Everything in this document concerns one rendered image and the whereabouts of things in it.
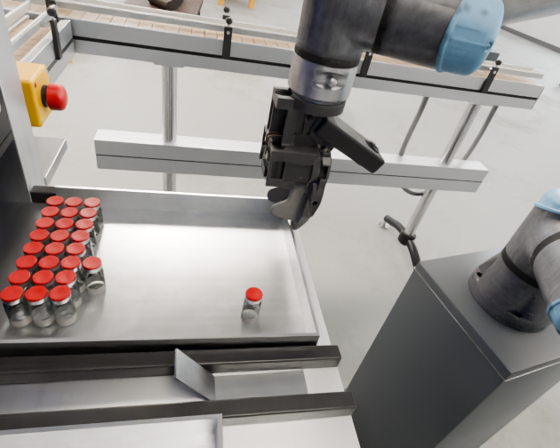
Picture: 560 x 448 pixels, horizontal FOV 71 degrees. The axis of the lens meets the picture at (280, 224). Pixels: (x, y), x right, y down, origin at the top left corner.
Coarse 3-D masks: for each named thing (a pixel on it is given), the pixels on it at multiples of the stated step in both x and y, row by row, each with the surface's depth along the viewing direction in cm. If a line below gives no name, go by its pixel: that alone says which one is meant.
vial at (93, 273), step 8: (88, 264) 45; (96, 264) 45; (88, 272) 45; (96, 272) 45; (88, 280) 46; (96, 280) 46; (104, 280) 47; (88, 288) 47; (96, 288) 47; (104, 288) 48
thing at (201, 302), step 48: (96, 192) 58; (144, 192) 59; (144, 240) 56; (192, 240) 57; (240, 240) 59; (288, 240) 59; (144, 288) 49; (192, 288) 51; (240, 288) 52; (288, 288) 54; (0, 336) 41; (48, 336) 42; (96, 336) 43; (144, 336) 44; (192, 336) 42; (240, 336) 43; (288, 336) 44
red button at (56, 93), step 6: (48, 84) 58; (54, 84) 58; (60, 84) 59; (48, 90) 58; (54, 90) 58; (60, 90) 59; (48, 96) 58; (54, 96) 58; (60, 96) 59; (66, 96) 60; (48, 102) 58; (54, 102) 58; (60, 102) 59; (66, 102) 60; (54, 108) 59; (60, 108) 60
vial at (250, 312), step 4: (244, 300) 46; (248, 300) 45; (260, 300) 46; (244, 304) 46; (248, 304) 46; (252, 304) 46; (256, 304) 46; (260, 304) 47; (244, 308) 47; (248, 308) 46; (252, 308) 46; (256, 308) 46; (244, 312) 47; (248, 312) 46; (252, 312) 46; (256, 312) 47; (244, 316) 47; (248, 316) 47; (252, 316) 47; (256, 316) 47; (244, 320) 48; (248, 320) 47; (252, 320) 48; (256, 320) 48
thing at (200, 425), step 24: (0, 432) 32; (24, 432) 32; (48, 432) 32; (72, 432) 33; (96, 432) 34; (120, 432) 34; (144, 432) 35; (168, 432) 36; (192, 432) 37; (216, 432) 36
